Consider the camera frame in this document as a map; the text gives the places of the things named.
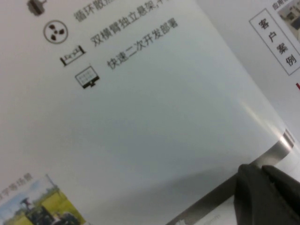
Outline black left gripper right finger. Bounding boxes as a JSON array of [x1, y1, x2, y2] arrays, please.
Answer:
[[262, 165, 300, 225]]

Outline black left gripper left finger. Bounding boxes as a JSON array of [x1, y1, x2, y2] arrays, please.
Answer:
[[234, 163, 289, 225]]

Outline white product catalogue book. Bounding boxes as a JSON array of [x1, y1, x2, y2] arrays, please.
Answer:
[[0, 0, 300, 225]]

